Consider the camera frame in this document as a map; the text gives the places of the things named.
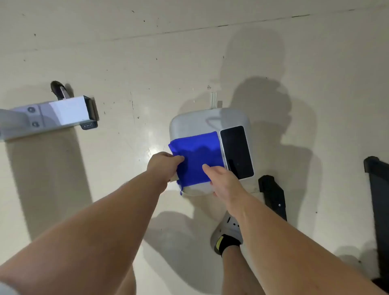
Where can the black right sock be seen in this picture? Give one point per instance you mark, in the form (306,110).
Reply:
(226,243)

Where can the black equipment frame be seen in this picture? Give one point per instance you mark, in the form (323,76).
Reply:
(380,197)

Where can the black caster wheel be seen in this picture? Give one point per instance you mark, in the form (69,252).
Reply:
(58,88)

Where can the person's left hand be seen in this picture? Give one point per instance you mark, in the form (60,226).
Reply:
(162,167)

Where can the person's leg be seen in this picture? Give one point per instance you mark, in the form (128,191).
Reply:
(237,273)
(129,285)

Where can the person's right hand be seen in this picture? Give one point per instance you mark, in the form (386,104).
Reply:
(226,185)

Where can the person's right leg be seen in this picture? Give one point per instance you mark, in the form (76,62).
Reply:
(237,273)

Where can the person's left leg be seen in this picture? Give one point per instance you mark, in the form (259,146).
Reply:
(129,285)

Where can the person's left forearm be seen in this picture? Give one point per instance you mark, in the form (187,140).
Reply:
(91,237)

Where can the black equipment foot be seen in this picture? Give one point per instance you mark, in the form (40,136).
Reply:
(273,194)

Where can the white plastic stool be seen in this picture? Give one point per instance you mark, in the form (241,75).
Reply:
(194,121)

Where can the grey right clog shoe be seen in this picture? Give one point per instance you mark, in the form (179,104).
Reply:
(226,228)

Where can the blue microfiber cloth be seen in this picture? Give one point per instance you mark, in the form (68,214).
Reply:
(197,152)

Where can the person's right forearm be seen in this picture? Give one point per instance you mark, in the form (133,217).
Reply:
(288,252)

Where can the white bench frame foot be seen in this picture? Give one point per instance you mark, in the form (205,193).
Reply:
(54,114)

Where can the black rubber foot cap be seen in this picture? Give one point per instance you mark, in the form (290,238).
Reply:
(89,125)

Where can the grey shirt sleeve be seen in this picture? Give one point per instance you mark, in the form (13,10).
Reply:
(6,290)

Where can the black screen smartphone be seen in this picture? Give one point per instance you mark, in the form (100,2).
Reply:
(237,152)

